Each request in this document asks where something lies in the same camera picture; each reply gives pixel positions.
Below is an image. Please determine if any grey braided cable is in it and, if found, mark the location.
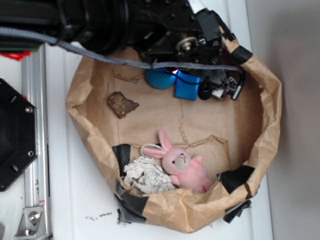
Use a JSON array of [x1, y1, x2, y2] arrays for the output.
[[0, 26, 245, 74]]

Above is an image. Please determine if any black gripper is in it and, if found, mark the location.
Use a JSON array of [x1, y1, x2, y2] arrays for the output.
[[129, 0, 245, 100]]

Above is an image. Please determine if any blue dimpled ball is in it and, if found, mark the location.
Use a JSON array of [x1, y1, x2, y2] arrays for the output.
[[145, 68, 177, 90]]

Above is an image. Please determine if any brown rock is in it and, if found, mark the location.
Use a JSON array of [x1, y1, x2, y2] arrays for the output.
[[107, 91, 140, 119]]

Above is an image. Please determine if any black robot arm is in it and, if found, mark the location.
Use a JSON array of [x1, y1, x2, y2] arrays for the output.
[[0, 0, 245, 100]]

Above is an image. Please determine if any blue wooden block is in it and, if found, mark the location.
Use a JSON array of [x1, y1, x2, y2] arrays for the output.
[[174, 70, 201, 100]]

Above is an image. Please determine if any crumpled white paper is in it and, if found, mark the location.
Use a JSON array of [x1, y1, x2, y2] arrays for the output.
[[123, 156, 175, 195]]

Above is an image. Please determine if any pink plush bunny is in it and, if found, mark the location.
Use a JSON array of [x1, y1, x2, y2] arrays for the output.
[[140, 130, 213, 194]]

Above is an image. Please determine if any metal corner bracket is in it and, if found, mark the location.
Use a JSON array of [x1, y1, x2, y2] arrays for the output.
[[14, 206, 47, 240]]

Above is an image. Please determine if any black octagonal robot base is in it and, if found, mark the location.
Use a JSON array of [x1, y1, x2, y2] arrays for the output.
[[0, 79, 37, 192]]

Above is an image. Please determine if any brown paper bag tray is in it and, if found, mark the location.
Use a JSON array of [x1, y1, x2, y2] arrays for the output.
[[66, 40, 282, 233]]

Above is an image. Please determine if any aluminium extrusion rail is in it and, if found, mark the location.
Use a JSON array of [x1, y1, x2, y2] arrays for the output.
[[14, 46, 53, 240]]

